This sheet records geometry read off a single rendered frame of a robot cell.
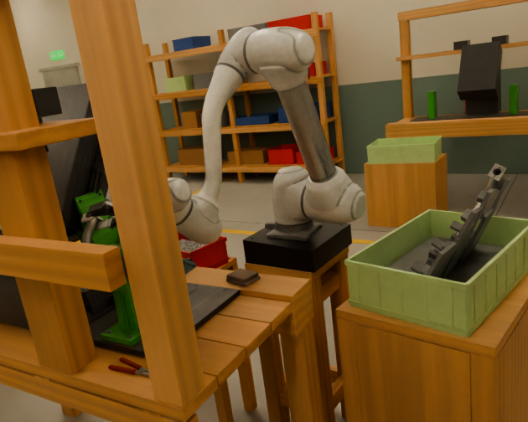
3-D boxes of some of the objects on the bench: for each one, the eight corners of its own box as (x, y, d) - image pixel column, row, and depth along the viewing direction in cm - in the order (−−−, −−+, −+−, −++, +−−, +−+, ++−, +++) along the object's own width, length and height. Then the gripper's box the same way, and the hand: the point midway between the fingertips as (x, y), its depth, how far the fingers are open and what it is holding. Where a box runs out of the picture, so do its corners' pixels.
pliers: (107, 369, 136) (106, 365, 136) (122, 359, 140) (121, 356, 140) (148, 383, 127) (147, 379, 127) (163, 372, 131) (162, 368, 131)
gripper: (159, 209, 163) (114, 224, 176) (115, 182, 151) (69, 200, 164) (154, 229, 160) (109, 244, 173) (108, 203, 147) (63, 220, 161)
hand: (95, 220), depth 167 cm, fingers open, 5 cm apart
